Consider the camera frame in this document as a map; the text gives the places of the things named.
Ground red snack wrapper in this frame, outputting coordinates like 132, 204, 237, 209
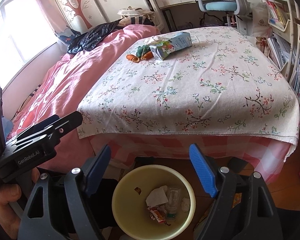
147, 206, 171, 226

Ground pink checked bed sheet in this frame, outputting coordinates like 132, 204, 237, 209
89, 134, 296, 183

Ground yellow round trash bin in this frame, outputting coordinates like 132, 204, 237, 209
112, 165, 196, 239

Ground pink curtain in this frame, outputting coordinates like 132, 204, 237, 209
36, 0, 68, 34

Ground left hand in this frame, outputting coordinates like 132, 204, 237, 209
0, 167, 40, 240

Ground white paper in bin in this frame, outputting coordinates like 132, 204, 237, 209
146, 185, 168, 207

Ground black down jacket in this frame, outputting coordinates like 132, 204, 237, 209
67, 20, 120, 55

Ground pink duvet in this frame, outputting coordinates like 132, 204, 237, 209
8, 24, 159, 173

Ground orange peel piece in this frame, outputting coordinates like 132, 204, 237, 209
126, 54, 140, 63
141, 51, 154, 60

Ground blue milk carton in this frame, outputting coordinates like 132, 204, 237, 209
149, 32, 192, 61

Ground green wrapper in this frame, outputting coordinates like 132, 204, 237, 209
136, 45, 151, 58

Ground white desk with drawers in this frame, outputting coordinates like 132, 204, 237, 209
149, 0, 204, 33

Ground white bookshelf with books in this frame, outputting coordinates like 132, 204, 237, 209
265, 0, 300, 104

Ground striped pillow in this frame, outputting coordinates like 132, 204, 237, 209
117, 16, 155, 27

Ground white tote bag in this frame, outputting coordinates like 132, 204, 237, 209
250, 3, 273, 38

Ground floral white cloth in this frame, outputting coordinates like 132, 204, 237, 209
77, 27, 299, 145

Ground clear plastic bottle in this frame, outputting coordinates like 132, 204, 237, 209
165, 187, 181, 222

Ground white bag on pillow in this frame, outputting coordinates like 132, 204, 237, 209
117, 7, 154, 18

